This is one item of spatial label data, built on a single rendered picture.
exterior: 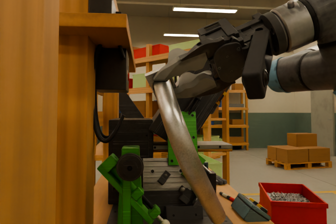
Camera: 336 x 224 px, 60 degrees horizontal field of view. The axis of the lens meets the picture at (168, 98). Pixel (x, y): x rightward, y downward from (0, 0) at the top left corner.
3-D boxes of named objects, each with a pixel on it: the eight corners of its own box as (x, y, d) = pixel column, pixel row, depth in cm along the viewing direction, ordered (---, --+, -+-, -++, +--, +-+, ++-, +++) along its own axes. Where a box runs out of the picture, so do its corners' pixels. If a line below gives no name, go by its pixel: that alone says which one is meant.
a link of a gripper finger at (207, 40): (181, 71, 48) (232, 56, 48) (184, 77, 46) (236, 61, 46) (176, 46, 45) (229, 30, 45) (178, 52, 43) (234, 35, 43)
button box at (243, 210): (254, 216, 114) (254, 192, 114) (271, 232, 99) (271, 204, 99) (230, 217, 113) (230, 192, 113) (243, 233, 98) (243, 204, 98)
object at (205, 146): (222, 147, 142) (222, 141, 142) (232, 151, 126) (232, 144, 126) (142, 148, 138) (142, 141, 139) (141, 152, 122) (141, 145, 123)
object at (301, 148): (307, 161, 745) (306, 132, 749) (332, 167, 668) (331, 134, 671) (265, 163, 715) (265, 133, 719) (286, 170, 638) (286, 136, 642)
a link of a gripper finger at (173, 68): (149, 66, 51) (200, 50, 51) (155, 85, 46) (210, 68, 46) (144, 51, 49) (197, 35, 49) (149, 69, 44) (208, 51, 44)
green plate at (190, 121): (194, 166, 118) (192, 116, 124) (198, 165, 110) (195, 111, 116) (166, 167, 117) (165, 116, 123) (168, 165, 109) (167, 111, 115)
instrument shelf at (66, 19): (135, 72, 169) (135, 65, 169) (126, 27, 79) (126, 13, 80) (91, 72, 167) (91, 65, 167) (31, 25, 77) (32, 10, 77)
